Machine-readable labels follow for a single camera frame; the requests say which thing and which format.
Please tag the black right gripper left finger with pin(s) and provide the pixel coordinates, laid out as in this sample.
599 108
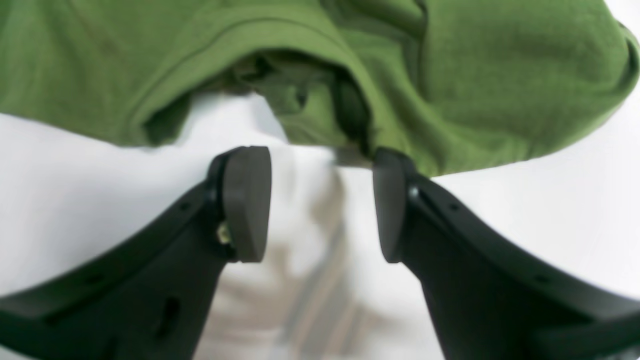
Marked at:
149 297

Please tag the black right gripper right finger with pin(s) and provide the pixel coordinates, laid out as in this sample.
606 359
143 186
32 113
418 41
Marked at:
487 298

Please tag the green T-shirt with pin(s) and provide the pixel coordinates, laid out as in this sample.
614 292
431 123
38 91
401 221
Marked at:
456 85

